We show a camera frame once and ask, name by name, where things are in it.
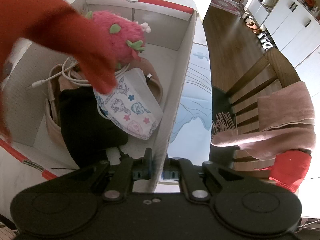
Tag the red cloth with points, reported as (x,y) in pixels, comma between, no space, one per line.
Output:
(290,170)

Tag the white cartoon print face mask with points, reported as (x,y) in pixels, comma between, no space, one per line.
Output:
(130,105)

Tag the pink plush fruit toy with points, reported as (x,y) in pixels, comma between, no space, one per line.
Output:
(115,42)

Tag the red white cardboard box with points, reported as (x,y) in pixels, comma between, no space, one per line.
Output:
(160,30)

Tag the white wood wall cabinet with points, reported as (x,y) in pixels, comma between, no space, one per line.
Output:
(287,22)

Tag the patterned red doormat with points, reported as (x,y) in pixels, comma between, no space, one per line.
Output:
(225,3)

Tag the row of shoes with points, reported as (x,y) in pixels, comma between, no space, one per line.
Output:
(263,38)

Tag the red sleeve arm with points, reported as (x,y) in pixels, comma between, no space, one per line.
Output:
(50,17)

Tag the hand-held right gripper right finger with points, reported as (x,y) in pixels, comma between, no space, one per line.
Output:
(173,173)

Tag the black cloth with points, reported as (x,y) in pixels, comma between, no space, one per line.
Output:
(82,130)

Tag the white tote bag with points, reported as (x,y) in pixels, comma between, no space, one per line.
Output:
(268,0)

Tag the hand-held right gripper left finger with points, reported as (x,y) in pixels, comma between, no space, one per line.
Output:
(148,166)

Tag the pink fringed scarf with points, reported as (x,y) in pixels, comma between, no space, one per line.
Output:
(287,110)

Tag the wooden chair with draped cloths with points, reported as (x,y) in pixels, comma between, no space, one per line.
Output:
(250,80)

